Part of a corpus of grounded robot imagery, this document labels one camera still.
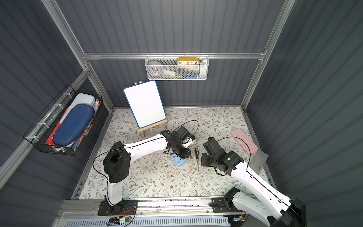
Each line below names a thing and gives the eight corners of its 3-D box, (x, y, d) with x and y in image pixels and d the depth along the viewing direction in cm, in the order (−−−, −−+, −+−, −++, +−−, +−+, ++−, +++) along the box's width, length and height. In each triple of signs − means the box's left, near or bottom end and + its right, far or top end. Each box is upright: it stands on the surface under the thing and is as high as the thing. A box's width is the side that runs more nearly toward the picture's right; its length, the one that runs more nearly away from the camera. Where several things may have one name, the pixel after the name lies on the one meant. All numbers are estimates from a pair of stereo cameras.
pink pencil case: (248, 155, 95) (249, 153, 92) (230, 132, 107) (231, 129, 104) (257, 150, 97) (259, 148, 94) (238, 128, 109) (239, 126, 106)
